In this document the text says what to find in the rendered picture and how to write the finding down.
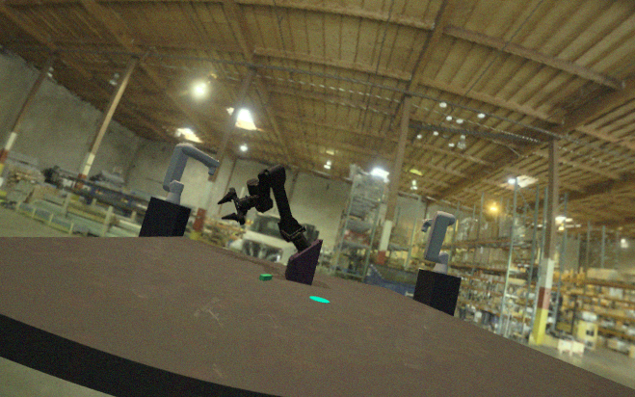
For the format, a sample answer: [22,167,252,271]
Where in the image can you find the cyan circle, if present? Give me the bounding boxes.
[309,297,330,304]

